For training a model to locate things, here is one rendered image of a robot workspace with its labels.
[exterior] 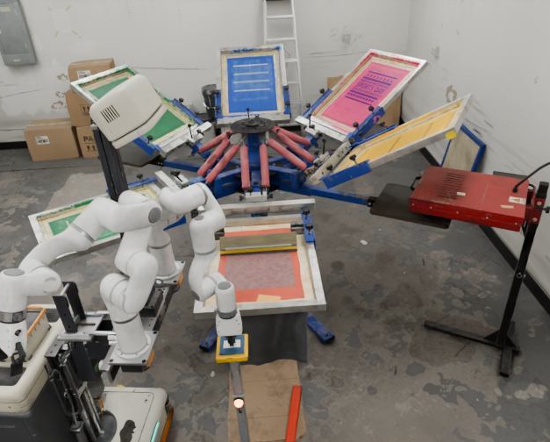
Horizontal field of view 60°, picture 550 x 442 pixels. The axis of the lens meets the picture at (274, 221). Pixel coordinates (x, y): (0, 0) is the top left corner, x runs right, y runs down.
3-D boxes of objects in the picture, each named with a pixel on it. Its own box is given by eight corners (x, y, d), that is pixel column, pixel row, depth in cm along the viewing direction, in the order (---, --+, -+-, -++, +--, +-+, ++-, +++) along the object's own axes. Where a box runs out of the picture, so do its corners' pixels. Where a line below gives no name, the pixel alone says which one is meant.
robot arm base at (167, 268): (140, 280, 204) (133, 251, 196) (149, 263, 215) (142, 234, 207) (175, 281, 203) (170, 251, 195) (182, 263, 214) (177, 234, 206)
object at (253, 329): (310, 364, 239) (309, 299, 217) (221, 370, 238) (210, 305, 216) (309, 359, 242) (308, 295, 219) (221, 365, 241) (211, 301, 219)
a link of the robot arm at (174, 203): (155, 180, 165) (197, 162, 177) (131, 222, 195) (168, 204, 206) (178, 213, 164) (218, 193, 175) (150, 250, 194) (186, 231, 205)
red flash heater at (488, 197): (532, 196, 275) (537, 178, 269) (527, 237, 241) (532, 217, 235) (425, 180, 301) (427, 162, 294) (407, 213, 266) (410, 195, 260)
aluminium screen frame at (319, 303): (325, 310, 209) (325, 303, 207) (194, 319, 208) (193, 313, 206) (307, 218, 276) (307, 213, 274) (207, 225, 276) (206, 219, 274)
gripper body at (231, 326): (213, 317, 181) (217, 338, 186) (239, 316, 181) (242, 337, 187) (214, 304, 187) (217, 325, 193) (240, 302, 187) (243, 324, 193)
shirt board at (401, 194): (458, 206, 296) (460, 195, 292) (446, 238, 266) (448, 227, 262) (270, 172, 352) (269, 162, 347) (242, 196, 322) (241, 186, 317)
